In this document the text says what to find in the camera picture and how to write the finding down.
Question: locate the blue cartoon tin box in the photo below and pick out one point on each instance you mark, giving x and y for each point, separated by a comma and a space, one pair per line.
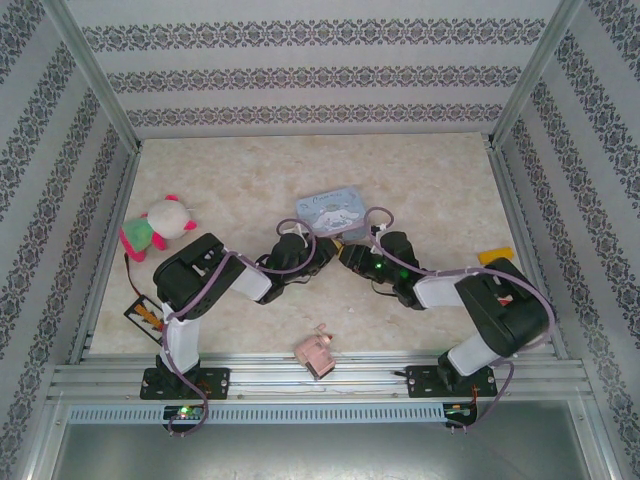
330, 205

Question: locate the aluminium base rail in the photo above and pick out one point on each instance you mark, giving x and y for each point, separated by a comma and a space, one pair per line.
310, 372

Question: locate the aluminium frame post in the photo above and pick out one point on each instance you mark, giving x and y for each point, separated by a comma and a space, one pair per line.
90, 75
537, 75

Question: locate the right small circuit board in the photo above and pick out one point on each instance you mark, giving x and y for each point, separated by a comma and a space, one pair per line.
457, 411

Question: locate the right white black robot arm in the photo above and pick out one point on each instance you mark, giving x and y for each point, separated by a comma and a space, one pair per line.
500, 310

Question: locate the pink toy pencil sharpener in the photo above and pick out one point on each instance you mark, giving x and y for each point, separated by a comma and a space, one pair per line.
315, 352

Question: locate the aluminium side rail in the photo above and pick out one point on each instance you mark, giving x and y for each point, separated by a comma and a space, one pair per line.
502, 172
131, 172

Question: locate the yellow rectangular block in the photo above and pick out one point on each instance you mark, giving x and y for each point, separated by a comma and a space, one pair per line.
495, 254

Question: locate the left green lit circuit board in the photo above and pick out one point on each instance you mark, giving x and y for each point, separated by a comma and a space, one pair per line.
184, 412

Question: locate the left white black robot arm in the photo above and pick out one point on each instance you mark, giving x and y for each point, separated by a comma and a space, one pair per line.
180, 340

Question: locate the black card with orange print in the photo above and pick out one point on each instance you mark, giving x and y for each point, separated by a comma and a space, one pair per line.
142, 312

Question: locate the white pink green plush toy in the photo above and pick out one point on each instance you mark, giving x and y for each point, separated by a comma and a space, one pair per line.
165, 217

